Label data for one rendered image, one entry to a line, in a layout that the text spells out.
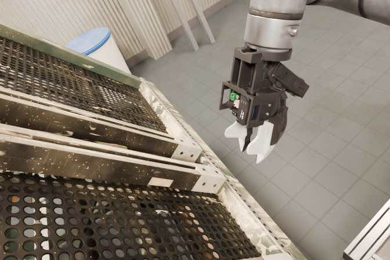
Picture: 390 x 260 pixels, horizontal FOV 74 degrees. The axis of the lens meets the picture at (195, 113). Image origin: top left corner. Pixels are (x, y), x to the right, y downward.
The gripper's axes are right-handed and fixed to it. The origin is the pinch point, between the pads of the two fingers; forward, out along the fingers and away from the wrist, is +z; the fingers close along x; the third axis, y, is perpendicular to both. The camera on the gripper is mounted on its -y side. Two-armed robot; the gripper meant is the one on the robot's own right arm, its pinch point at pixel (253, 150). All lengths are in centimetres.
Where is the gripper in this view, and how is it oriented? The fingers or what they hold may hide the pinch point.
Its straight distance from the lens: 51.6
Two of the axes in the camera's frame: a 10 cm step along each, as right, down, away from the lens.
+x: 5.5, 4.3, -7.1
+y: -8.3, 2.0, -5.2
